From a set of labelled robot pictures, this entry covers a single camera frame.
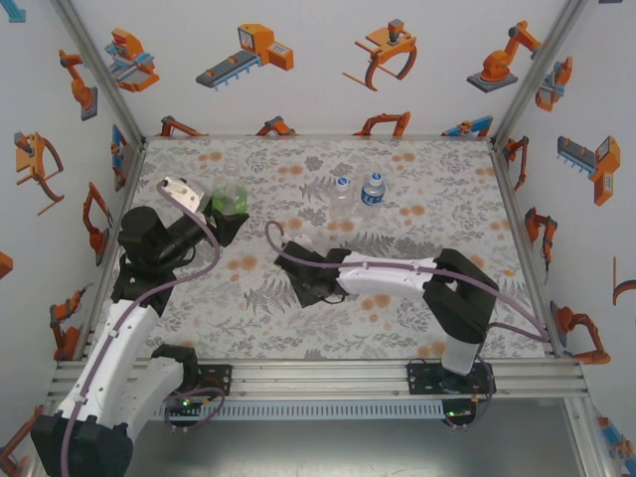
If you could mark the green label plastic bottle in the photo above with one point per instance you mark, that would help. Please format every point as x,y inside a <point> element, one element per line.
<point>231,199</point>

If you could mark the clear unlabelled plastic bottle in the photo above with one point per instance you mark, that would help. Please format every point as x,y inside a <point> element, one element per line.
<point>343,204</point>

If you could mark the blue label plastic bottle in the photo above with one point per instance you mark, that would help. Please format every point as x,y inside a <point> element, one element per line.
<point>372,199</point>

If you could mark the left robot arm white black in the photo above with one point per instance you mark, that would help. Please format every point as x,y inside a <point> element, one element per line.
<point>124,338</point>

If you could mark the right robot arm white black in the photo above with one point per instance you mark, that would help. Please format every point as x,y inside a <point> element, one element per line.
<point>462,298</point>

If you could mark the floral patterned table cover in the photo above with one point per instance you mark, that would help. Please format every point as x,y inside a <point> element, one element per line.
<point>278,338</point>

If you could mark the grey metal floor panel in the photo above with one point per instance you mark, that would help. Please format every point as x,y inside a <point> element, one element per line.
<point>348,447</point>

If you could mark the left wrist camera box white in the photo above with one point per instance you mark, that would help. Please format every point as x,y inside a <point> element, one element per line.
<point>184,194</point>

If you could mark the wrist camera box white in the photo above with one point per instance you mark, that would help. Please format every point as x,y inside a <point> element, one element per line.
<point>301,241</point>
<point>184,194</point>

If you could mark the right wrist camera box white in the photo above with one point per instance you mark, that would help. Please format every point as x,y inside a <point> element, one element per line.
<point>301,241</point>

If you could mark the left aluminium side rail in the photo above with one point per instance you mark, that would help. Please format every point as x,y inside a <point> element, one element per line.
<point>130,189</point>

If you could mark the aluminium side rail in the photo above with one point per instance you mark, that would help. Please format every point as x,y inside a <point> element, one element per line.
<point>130,189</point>
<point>517,223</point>

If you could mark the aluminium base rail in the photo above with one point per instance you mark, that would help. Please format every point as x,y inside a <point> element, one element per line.
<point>318,380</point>

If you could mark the aluminium rear rail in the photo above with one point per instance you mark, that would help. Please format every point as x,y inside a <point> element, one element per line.
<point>318,136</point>

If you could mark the left aluminium frame post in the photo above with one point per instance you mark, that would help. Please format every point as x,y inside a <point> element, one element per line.
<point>99,74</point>

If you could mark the aluminium frame post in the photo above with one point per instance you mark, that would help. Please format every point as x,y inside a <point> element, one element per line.
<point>536,74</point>
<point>99,74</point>

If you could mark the right aluminium side rail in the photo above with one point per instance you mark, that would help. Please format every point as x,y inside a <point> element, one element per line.
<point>517,223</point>

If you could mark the right aluminium frame post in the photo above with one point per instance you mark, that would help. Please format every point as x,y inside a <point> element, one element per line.
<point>536,74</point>

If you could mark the right aluminium frame leg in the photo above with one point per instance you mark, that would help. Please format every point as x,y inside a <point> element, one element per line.
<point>586,442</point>

